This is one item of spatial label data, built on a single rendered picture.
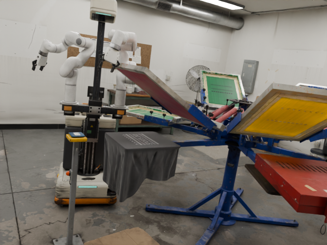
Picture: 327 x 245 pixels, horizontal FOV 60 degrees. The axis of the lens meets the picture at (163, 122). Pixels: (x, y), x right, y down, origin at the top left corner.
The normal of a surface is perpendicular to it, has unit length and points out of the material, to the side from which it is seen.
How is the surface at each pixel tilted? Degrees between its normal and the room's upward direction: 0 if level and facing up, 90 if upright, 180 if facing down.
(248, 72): 90
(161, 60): 90
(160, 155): 95
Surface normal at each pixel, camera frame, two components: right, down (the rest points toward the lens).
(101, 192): 0.26, 0.23
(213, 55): 0.51, 0.25
